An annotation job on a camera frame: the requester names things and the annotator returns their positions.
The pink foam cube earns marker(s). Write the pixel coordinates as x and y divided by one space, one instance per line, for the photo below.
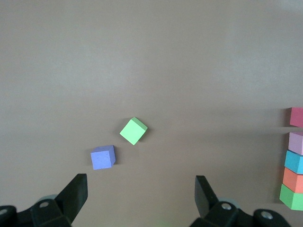
297 144

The orange foam cube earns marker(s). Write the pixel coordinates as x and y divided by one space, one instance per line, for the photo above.
293 181

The purple foam cube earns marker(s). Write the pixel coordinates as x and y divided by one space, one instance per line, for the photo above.
101 159

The light blue foam cube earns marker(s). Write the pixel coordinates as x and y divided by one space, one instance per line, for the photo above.
294 162

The green foam cube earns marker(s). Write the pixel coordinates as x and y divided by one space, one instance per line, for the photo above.
293 200
131 132

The red foam cube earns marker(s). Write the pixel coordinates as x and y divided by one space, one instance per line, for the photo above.
297 117

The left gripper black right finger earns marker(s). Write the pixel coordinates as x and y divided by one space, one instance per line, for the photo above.
206 201

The brown table cover sheet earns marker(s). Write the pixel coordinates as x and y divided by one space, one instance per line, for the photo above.
142 59

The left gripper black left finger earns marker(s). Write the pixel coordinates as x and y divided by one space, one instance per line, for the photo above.
72 201

